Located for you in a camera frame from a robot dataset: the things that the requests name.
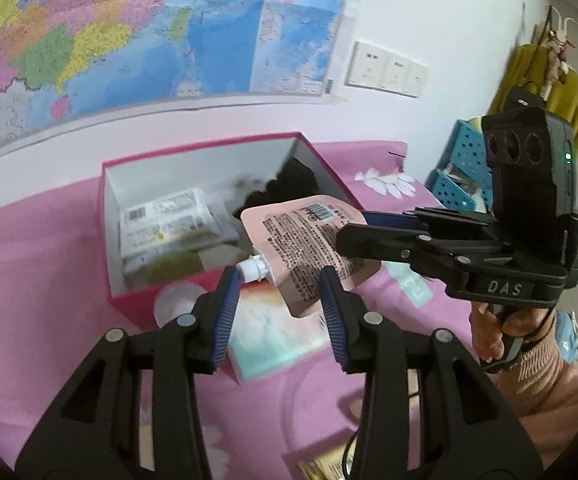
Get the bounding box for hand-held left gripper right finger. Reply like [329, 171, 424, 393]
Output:
[318, 266, 545, 480]

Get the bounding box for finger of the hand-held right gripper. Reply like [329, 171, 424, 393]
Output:
[363, 207, 500, 242]
[335, 223, 472, 281]

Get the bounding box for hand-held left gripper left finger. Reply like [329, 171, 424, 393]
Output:
[15, 265, 243, 480]

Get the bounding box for pink spout pouch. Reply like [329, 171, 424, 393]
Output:
[236, 194, 383, 319]

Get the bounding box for pink cardboard box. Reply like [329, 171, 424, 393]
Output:
[100, 132, 368, 329]

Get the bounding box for black scrunchie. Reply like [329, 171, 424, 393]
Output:
[241, 157, 321, 212]

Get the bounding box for person's right forearm pink sleeve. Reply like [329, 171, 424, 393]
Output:
[489, 327, 578, 469]

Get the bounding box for person's right hand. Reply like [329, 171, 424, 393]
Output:
[469, 301, 571, 367]

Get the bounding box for light blue small packet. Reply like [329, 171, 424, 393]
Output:
[386, 262, 433, 307]

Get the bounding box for pastel tissue pack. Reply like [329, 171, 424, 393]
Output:
[226, 280, 341, 387]

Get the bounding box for blue perforated basket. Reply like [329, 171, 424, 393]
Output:
[426, 119, 496, 211]

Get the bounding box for green plush toy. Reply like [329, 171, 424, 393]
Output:
[124, 249, 206, 292]

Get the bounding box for yellow garment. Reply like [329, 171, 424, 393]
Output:
[486, 44, 578, 162]

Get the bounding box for white wipes packet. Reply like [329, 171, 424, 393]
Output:
[118, 187, 226, 272]

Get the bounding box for white coat rack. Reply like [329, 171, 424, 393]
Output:
[539, 5, 578, 102]

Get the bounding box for yellow packet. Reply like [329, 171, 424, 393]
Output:
[281, 441, 366, 480]

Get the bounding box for pink bed sheet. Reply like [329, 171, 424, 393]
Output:
[0, 140, 491, 480]

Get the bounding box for white wall socket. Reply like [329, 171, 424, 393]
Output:
[345, 41, 388, 89]
[380, 52, 413, 94]
[406, 62, 429, 99]

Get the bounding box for black cable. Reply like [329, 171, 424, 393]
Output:
[339, 429, 366, 480]

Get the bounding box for wall map poster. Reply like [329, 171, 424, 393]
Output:
[0, 0, 358, 162]

